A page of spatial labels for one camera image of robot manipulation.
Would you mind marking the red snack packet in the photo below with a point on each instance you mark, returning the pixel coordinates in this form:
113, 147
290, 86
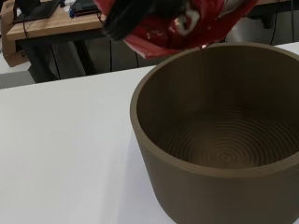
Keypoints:
155, 42

